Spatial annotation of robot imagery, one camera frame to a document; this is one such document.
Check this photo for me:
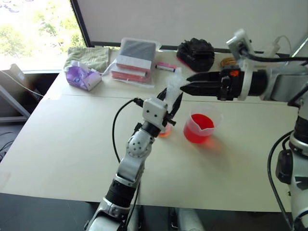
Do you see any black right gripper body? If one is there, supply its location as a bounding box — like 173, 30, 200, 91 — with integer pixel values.
217, 68, 244, 101

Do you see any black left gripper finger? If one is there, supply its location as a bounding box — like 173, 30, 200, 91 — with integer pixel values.
157, 87, 169, 104
168, 93, 184, 117

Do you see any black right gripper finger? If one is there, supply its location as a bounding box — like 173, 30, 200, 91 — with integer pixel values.
186, 71, 220, 83
180, 80, 220, 96

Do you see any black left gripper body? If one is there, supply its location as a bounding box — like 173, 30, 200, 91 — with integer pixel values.
162, 109, 177, 127

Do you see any clear plastic tube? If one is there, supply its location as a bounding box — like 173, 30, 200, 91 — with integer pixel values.
166, 74, 186, 110

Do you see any small red-liquid dish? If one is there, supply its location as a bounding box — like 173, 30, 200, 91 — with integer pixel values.
158, 124, 173, 139

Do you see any beaker with red liquid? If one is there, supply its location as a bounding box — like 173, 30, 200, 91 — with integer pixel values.
183, 104, 224, 144

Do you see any black crumpled fabric pile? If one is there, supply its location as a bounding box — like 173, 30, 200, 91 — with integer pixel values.
176, 38, 216, 73

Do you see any white marker with blue cap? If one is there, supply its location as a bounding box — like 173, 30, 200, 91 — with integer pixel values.
154, 64, 176, 73

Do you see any pink notebook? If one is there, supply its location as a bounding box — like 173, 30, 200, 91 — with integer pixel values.
110, 63, 150, 83

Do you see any grey and white notebook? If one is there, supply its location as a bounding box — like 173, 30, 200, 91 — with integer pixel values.
116, 39, 156, 72

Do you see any silver slanted pole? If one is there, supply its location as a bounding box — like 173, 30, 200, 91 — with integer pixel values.
290, 35, 308, 58

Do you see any green cloth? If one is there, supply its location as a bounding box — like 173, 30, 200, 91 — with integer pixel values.
65, 46, 110, 73

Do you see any purple tissue pack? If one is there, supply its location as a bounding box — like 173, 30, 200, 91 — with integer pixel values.
63, 60, 103, 92

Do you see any grey rounded shape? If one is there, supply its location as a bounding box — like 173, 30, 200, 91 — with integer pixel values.
175, 207, 205, 231

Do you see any grey metal rack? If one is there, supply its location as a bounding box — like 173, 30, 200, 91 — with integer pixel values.
0, 84, 31, 124

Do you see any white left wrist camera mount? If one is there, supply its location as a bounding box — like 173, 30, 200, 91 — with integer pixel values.
142, 97, 169, 128

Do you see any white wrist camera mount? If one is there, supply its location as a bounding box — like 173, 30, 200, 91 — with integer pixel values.
142, 97, 169, 128
226, 29, 256, 101

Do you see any brown rope coil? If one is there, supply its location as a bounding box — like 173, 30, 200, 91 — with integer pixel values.
220, 57, 238, 67

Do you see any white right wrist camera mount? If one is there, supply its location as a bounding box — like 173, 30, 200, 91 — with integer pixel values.
226, 29, 256, 101

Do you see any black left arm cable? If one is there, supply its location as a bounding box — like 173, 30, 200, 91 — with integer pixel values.
113, 97, 145, 165

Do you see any white plug adapter with cable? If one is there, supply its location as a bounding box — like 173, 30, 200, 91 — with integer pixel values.
269, 35, 293, 57

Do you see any black window frame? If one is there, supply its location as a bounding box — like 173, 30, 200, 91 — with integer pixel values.
69, 0, 92, 48

